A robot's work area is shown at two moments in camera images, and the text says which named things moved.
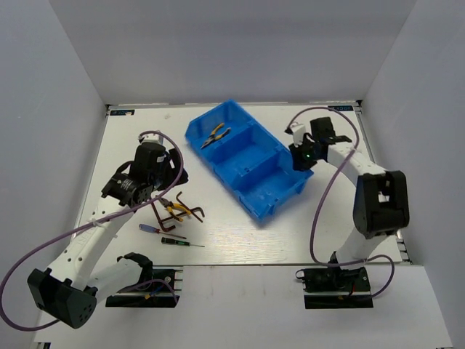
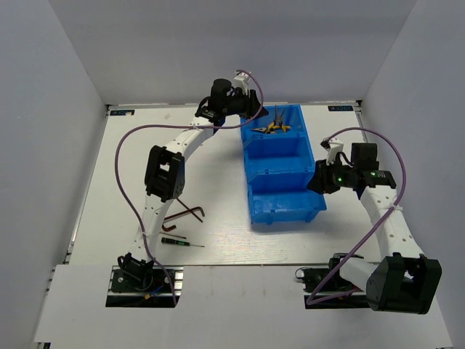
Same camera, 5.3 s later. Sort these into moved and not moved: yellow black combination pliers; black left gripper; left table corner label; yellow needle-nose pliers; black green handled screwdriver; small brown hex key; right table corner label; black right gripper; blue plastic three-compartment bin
Moved: blue plastic three-compartment bin; yellow needle-nose pliers; yellow black combination pliers; black left gripper; black right gripper
Not moved: small brown hex key; right table corner label; left table corner label; black green handled screwdriver
